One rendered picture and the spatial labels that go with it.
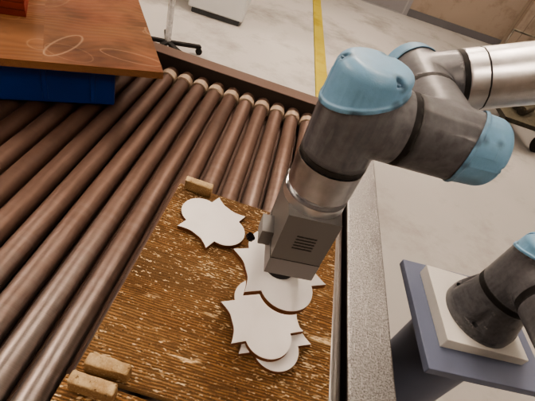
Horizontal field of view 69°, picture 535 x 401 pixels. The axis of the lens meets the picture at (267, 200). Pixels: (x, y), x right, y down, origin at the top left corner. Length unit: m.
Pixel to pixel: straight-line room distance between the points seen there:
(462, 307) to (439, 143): 0.56
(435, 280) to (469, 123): 0.59
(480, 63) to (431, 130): 0.16
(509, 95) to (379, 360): 0.46
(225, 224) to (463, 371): 0.54
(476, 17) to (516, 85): 7.91
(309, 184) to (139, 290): 0.36
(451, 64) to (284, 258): 0.30
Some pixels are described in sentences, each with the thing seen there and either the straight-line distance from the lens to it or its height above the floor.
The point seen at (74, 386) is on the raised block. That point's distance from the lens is 0.57.
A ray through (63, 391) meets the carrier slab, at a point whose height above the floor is 0.94.
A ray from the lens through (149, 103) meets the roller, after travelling 1.11.
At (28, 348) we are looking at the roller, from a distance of 0.65.
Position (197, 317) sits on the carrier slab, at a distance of 0.64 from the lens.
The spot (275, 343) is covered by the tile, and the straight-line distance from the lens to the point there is 0.63.
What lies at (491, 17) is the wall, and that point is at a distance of 8.54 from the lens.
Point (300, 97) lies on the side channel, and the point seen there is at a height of 0.95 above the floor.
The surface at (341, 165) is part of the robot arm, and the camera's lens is 0.38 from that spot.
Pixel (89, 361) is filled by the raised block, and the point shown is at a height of 0.96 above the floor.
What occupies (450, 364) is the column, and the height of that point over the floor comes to 0.87.
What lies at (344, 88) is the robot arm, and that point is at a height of 1.36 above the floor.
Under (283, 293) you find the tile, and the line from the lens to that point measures 0.53.
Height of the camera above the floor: 1.49
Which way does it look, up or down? 41 degrees down
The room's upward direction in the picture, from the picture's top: 21 degrees clockwise
